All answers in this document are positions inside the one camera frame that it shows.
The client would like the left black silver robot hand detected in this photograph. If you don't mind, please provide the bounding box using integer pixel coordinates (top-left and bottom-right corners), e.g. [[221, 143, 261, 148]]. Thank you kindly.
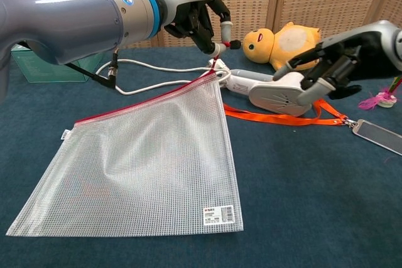
[[150, 0, 235, 56]]

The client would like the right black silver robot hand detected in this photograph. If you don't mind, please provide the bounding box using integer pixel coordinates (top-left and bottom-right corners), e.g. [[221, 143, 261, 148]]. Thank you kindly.
[[272, 19, 402, 107]]

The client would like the clear mesh zipper pouch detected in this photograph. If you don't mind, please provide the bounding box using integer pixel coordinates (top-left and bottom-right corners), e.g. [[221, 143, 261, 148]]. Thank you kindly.
[[5, 39, 245, 237]]

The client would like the colourful feather shuttlecock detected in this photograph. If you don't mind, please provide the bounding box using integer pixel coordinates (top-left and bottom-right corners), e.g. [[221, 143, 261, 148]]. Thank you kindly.
[[358, 75, 402, 111]]

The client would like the yellow plush chick toy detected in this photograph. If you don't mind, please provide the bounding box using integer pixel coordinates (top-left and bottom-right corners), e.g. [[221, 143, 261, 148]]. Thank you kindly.
[[241, 21, 323, 72]]

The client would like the clear badge card holder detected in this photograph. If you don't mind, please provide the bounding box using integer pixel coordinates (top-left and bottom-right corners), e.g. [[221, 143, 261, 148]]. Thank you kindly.
[[351, 119, 402, 156]]

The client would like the white hair dryer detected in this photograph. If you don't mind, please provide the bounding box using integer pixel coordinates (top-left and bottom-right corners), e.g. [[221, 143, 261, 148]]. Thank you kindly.
[[209, 59, 312, 117]]

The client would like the teal speaker product box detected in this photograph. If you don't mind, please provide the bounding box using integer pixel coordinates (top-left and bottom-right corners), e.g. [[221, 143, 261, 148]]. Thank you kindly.
[[11, 43, 104, 83]]

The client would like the blue felt table cover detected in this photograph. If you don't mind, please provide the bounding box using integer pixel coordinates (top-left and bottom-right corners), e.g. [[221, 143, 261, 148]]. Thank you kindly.
[[0, 46, 402, 268]]

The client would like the white power cable with plug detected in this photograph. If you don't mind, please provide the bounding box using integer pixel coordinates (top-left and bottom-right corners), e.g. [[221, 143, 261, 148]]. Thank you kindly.
[[95, 57, 232, 96]]

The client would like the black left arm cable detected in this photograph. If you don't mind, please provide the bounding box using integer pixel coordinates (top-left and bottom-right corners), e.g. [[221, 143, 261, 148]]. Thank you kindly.
[[64, 46, 120, 89]]

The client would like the orange lanyard strap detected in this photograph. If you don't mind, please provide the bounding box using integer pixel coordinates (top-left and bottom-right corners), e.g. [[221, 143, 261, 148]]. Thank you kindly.
[[223, 98, 357, 127]]

